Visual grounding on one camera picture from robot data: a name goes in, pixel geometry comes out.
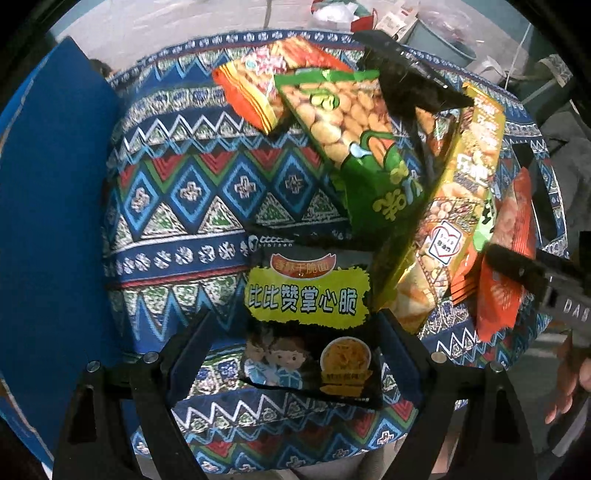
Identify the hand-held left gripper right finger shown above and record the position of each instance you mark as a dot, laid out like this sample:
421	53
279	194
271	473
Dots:
398	353

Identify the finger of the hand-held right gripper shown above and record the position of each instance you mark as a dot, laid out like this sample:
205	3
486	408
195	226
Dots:
517	270

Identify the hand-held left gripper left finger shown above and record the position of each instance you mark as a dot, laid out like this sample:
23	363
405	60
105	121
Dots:
189	355

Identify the black noodle snack packet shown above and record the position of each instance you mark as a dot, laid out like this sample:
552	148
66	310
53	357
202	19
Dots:
304	295

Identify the person's right hand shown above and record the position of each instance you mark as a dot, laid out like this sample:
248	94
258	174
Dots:
570	383

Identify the small orange snack packet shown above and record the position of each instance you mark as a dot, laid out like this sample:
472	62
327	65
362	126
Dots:
464	281

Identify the yellow snack packet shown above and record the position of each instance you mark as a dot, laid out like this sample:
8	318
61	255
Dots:
461	184

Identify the blue patterned cloth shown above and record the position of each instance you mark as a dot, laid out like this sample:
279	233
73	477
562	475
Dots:
207	184

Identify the green snack packet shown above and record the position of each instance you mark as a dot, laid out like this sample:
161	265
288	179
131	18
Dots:
351	138

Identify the dark snack packet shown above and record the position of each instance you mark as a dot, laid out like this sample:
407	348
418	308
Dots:
401	78

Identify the teal waste bin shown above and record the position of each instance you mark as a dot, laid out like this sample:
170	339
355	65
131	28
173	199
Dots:
438	41

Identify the white carton box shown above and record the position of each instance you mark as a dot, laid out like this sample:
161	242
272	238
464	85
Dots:
398	21

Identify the red-orange snack packet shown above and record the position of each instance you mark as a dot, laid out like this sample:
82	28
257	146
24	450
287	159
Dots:
309	53

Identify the red and white paper bag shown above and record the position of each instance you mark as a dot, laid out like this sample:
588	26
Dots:
346	16

